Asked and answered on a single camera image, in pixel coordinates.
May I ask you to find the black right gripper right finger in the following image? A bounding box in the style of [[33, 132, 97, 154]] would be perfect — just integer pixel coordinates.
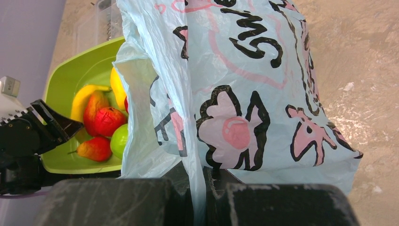
[[203, 167, 360, 226]]

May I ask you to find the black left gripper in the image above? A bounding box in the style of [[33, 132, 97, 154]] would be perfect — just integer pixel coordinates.
[[0, 99, 84, 195]]

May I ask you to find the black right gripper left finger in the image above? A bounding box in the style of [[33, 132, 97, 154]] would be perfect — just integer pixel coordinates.
[[34, 163, 193, 226]]

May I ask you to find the red orange fake pear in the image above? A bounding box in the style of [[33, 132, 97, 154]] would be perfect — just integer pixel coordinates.
[[68, 137, 112, 162]]

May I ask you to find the yellow fake banana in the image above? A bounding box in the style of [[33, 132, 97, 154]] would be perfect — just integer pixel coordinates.
[[70, 84, 112, 122]]

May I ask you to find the red orange fake fruit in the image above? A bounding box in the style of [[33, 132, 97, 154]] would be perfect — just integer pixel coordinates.
[[83, 90, 110, 137]]

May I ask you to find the red fake pomegranate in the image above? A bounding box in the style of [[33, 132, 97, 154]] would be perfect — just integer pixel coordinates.
[[94, 107, 127, 137]]

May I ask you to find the green fake apple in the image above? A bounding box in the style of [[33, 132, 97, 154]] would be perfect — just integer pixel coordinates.
[[110, 123, 128, 160]]

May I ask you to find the red fake apple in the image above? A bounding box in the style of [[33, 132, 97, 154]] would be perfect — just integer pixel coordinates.
[[124, 97, 129, 114]]

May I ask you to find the blue printed plastic bag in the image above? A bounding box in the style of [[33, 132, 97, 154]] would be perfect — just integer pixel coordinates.
[[113, 0, 363, 225]]

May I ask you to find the yellow fake mango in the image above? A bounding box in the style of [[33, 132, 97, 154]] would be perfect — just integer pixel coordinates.
[[110, 67, 127, 111]]

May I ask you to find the lime green plastic tray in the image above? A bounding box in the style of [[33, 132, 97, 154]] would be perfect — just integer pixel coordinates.
[[41, 37, 125, 174]]

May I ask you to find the clear plastic screw box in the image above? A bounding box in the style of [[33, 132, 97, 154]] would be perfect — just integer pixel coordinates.
[[73, 0, 123, 54]]

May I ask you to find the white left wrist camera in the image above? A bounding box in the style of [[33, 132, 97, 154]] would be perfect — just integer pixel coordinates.
[[0, 76, 28, 124]]

